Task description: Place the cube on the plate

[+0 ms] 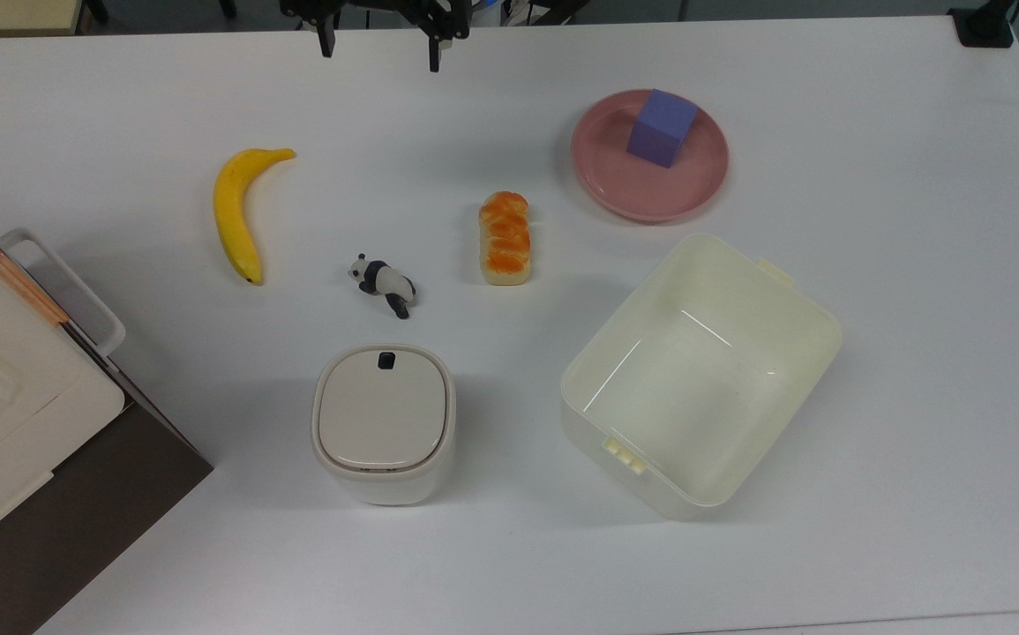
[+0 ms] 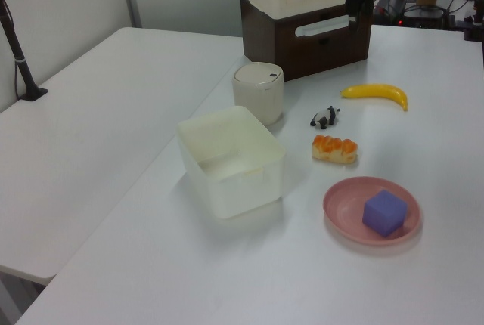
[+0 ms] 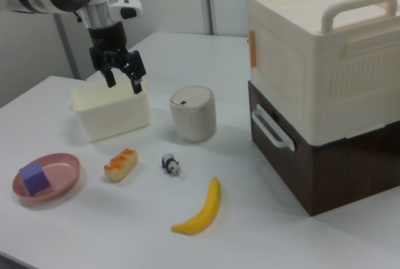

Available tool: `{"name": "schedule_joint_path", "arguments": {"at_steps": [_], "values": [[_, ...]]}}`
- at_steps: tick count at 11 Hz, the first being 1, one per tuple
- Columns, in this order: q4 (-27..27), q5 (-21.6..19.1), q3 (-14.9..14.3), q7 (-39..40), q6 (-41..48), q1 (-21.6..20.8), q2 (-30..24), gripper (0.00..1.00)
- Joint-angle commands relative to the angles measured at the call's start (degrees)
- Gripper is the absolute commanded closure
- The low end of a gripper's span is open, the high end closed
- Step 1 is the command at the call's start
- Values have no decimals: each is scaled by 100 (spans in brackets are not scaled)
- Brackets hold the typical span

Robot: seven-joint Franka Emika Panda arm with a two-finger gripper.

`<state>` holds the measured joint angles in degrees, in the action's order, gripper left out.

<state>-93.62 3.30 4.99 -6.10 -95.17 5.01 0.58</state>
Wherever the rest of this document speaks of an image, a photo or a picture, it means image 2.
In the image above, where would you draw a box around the purple cube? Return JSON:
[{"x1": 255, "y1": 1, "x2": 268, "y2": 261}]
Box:
[{"x1": 362, "y1": 189, "x2": 409, "y2": 239}]

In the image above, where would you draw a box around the pink plate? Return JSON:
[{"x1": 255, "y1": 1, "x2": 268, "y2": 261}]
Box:
[{"x1": 322, "y1": 176, "x2": 423, "y2": 246}]

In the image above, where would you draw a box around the black device with red light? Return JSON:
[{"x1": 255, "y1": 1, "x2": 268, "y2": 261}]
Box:
[{"x1": 401, "y1": 6, "x2": 448, "y2": 30}]

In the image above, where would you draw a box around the yellow toy banana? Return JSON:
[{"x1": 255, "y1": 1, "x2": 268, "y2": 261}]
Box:
[{"x1": 340, "y1": 82, "x2": 409, "y2": 112}]

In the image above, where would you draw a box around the dark brown drawer cabinet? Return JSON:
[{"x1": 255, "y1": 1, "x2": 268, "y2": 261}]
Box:
[{"x1": 240, "y1": 0, "x2": 374, "y2": 83}]

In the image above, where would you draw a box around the black desk clamp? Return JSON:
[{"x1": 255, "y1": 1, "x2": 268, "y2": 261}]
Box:
[{"x1": 461, "y1": 0, "x2": 484, "y2": 43}]

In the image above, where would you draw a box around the toy panda figure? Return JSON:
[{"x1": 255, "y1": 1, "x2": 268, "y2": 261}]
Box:
[{"x1": 310, "y1": 105, "x2": 341, "y2": 130}]

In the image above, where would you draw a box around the small beige lidded trash can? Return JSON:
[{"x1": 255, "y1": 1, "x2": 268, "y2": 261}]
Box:
[{"x1": 231, "y1": 61, "x2": 285, "y2": 127}]

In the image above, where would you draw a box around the toy bread with orange topping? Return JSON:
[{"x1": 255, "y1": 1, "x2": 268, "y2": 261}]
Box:
[{"x1": 312, "y1": 135, "x2": 359, "y2": 164}]

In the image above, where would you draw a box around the white open plastic bin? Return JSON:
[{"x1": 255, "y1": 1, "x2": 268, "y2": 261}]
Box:
[{"x1": 176, "y1": 105, "x2": 287, "y2": 220}]

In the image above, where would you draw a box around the white drawer handle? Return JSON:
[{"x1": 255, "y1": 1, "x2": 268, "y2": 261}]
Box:
[{"x1": 294, "y1": 16, "x2": 351, "y2": 38}]

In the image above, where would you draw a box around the black camera stand pole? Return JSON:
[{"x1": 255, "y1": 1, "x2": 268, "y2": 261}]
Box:
[{"x1": 0, "y1": 0, "x2": 49, "y2": 102}]

